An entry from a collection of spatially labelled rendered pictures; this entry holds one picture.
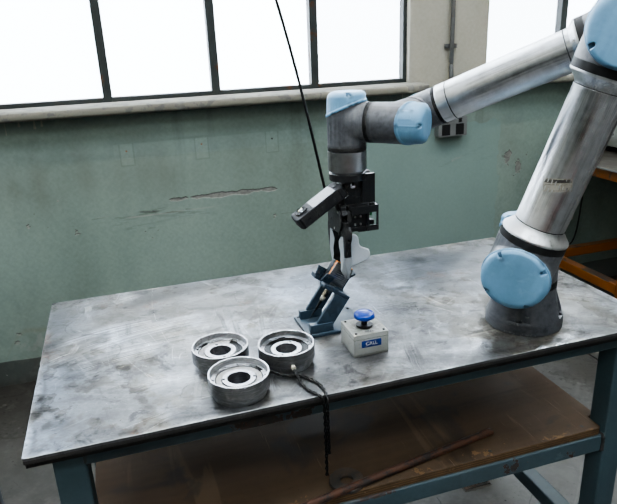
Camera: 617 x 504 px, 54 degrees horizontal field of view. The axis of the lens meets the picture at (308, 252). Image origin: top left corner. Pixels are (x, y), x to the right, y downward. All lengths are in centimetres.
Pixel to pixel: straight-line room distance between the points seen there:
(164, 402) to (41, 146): 170
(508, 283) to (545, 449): 46
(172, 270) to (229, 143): 61
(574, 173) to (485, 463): 63
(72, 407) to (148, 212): 164
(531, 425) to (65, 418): 95
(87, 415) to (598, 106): 94
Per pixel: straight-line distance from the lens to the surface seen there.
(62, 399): 116
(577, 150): 105
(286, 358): 109
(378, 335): 116
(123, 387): 115
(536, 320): 127
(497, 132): 317
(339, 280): 125
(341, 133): 115
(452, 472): 133
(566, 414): 153
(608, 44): 101
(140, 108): 251
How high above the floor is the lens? 137
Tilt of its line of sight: 20 degrees down
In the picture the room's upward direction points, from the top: 2 degrees counter-clockwise
